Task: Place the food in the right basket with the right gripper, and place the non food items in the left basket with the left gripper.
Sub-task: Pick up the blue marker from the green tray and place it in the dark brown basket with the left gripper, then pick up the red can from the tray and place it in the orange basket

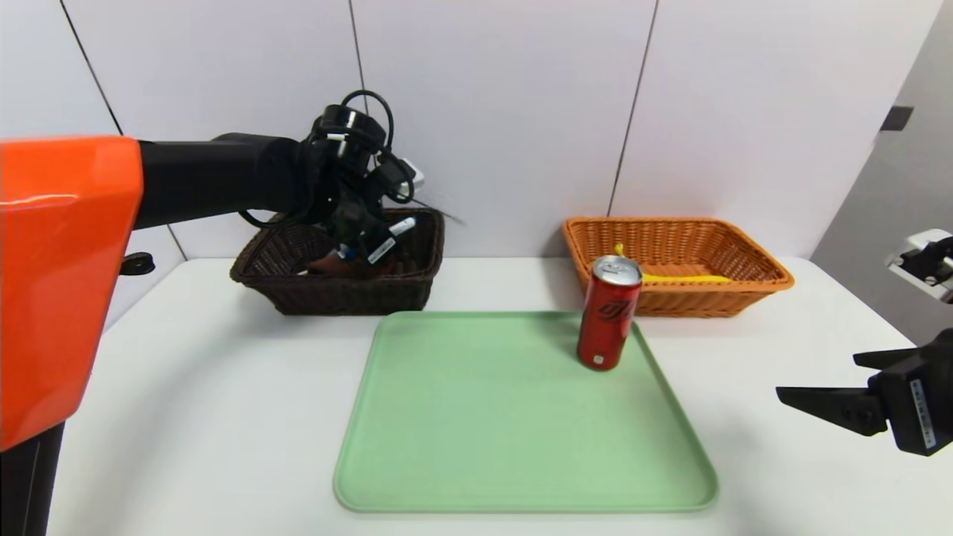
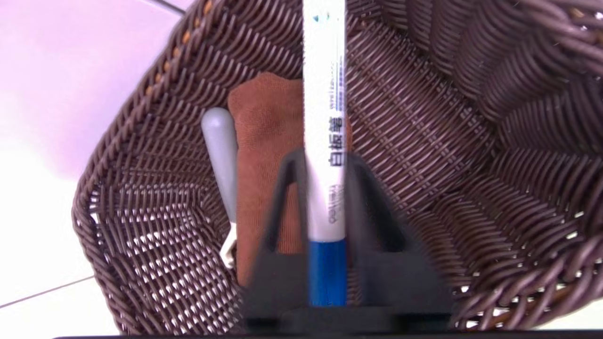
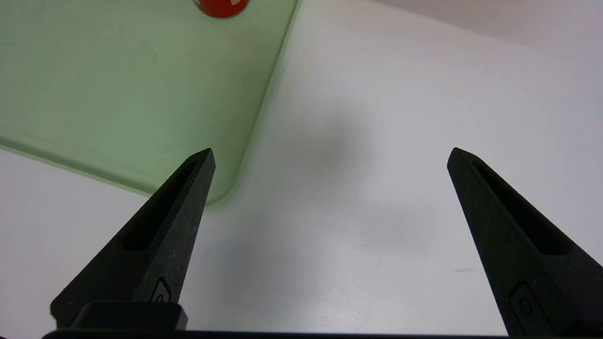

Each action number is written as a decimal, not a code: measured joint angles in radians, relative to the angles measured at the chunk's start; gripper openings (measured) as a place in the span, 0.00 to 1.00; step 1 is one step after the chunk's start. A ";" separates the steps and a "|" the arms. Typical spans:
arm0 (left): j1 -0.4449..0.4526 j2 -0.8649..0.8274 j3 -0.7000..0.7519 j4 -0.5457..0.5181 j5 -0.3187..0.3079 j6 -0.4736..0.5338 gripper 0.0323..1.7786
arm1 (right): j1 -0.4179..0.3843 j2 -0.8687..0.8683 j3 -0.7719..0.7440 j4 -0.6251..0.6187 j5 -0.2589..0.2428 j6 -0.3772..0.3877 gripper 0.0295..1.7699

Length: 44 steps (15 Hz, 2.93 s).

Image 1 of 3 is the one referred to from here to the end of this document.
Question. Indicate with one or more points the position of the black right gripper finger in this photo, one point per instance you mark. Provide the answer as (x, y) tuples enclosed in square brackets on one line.
[(834, 406), (886, 357)]

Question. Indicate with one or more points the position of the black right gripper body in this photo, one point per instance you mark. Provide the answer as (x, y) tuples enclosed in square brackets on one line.
[(917, 408)]

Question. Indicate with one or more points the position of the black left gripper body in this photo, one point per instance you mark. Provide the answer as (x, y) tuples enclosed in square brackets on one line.
[(374, 249)]

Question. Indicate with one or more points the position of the brown towel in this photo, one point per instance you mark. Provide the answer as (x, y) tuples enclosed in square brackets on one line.
[(335, 264)]

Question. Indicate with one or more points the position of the yellow banana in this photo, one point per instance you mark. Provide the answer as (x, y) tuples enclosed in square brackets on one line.
[(685, 278)]

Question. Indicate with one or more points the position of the red soda can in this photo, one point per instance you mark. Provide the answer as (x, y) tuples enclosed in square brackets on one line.
[(607, 320)]

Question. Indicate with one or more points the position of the black and orange left arm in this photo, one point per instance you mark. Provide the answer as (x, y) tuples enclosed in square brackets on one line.
[(67, 260)]

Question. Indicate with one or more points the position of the dark brown wicker basket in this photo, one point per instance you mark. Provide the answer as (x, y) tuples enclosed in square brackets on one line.
[(335, 294)]

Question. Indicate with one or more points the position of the orange wicker basket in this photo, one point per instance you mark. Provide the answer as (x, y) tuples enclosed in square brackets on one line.
[(744, 246)]

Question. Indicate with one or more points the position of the thin black zip tie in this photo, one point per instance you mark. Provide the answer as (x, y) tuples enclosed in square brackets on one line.
[(443, 211)]

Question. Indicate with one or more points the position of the light green plastic tray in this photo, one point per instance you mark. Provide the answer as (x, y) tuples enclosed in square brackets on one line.
[(521, 432)]

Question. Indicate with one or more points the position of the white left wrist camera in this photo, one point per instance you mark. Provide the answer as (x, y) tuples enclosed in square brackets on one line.
[(406, 175)]

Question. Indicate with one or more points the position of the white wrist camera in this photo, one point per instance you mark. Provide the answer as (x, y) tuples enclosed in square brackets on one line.
[(406, 175), (923, 260)]

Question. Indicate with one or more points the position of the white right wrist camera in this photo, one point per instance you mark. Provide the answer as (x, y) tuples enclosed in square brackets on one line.
[(923, 260)]

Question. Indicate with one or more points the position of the dark wall fixture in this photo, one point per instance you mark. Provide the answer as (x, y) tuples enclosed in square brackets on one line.
[(896, 117)]

